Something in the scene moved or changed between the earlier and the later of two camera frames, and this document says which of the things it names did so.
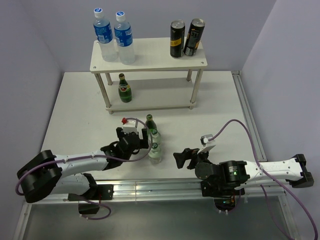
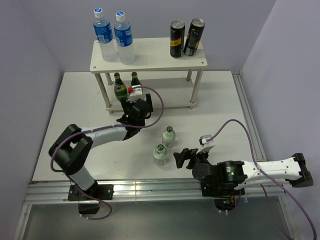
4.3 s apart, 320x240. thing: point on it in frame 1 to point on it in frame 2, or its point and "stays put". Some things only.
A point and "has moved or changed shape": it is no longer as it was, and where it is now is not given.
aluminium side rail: x=248 y=114 stays put
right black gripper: x=187 y=154 stays put
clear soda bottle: x=156 y=137 to x=168 y=137
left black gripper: x=145 y=137 to x=126 y=106
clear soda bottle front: x=154 y=155 to x=160 y=155
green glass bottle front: x=124 y=91 has moved or changed shape
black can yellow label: x=177 y=38 stays put
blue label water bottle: x=103 y=33 stays put
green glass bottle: x=150 y=123 to x=135 y=80
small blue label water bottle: x=124 y=39 stays put
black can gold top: x=197 y=26 stays put
